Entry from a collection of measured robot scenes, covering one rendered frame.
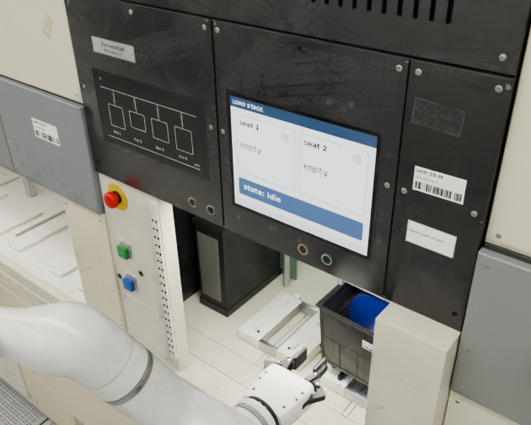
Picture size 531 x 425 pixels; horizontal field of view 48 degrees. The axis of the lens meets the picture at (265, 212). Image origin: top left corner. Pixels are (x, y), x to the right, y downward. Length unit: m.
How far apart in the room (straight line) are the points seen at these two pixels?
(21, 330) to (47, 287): 1.24
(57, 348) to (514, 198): 0.61
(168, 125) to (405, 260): 0.52
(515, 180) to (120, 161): 0.83
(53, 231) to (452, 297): 1.63
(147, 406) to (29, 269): 1.32
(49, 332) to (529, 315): 0.63
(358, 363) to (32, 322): 0.86
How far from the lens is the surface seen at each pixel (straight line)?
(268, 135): 1.00
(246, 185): 1.08
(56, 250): 2.20
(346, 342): 1.45
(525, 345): 0.94
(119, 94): 1.26
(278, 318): 1.72
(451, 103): 0.82
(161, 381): 0.88
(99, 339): 0.81
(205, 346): 1.70
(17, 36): 1.52
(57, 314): 0.80
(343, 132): 0.91
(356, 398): 1.54
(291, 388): 1.12
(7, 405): 2.93
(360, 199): 0.94
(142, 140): 1.26
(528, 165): 0.83
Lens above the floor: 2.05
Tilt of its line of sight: 32 degrees down
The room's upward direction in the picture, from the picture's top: 1 degrees counter-clockwise
